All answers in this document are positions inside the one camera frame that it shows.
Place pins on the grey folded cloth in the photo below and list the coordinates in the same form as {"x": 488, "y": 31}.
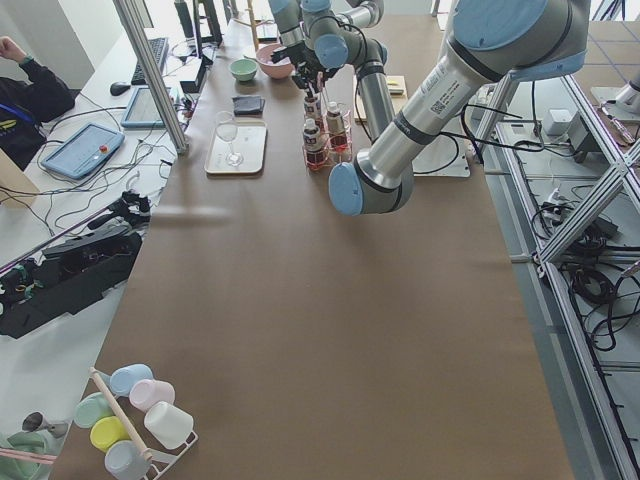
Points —
{"x": 248, "y": 105}

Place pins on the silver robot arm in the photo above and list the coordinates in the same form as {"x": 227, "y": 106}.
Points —
{"x": 288, "y": 18}
{"x": 484, "y": 42}

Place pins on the aluminium frame post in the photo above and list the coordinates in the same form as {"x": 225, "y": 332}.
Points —
{"x": 132, "y": 23}

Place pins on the black equipment case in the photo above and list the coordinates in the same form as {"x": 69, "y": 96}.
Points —
{"x": 70, "y": 277}

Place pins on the bamboo cutting board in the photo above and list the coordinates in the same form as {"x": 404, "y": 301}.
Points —
{"x": 396, "y": 86}

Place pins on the copper wire bottle basket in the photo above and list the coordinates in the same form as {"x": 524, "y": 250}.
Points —
{"x": 333, "y": 157}

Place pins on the yellow plastic cup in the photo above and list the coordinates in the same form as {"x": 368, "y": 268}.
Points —
{"x": 106, "y": 432}

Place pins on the white wire cup rack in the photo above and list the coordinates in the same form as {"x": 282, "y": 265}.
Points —
{"x": 161, "y": 459}

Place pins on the cream serving tray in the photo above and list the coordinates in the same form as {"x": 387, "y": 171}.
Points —
{"x": 244, "y": 155}

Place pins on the pink plastic cup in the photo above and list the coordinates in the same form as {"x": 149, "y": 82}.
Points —
{"x": 147, "y": 392}

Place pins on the blue teach pendant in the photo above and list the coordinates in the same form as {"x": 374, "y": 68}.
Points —
{"x": 141, "y": 111}
{"x": 85, "y": 151}

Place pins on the clear wine glass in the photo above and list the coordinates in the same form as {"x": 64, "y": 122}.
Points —
{"x": 226, "y": 130}

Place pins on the pink bowl of ice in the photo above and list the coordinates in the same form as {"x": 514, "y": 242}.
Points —
{"x": 274, "y": 69}

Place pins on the white plastic cup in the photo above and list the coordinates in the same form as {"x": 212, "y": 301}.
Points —
{"x": 169, "y": 424}

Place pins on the steel cocktail jigger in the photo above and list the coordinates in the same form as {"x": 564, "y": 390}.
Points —
{"x": 37, "y": 422}

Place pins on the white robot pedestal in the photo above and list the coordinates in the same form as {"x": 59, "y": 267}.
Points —
{"x": 446, "y": 157}

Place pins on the seated person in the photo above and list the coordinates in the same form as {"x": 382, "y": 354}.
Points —
{"x": 25, "y": 106}

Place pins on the tea bottle white cap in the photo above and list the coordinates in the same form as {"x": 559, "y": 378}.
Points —
{"x": 314, "y": 148}

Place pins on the computer mouse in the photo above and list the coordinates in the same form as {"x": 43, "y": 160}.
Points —
{"x": 119, "y": 88}

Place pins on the wooden cup tree stand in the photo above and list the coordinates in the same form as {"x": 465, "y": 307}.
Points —
{"x": 256, "y": 17}

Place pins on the mint green bowl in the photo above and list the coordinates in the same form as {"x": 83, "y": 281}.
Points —
{"x": 244, "y": 69}

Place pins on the mint green plastic cup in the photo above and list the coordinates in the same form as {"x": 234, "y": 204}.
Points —
{"x": 92, "y": 409}

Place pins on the light blue plastic cup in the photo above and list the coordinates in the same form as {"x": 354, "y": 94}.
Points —
{"x": 124, "y": 378}

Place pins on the grey plastic cup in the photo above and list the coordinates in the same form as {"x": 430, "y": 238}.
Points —
{"x": 123, "y": 461}

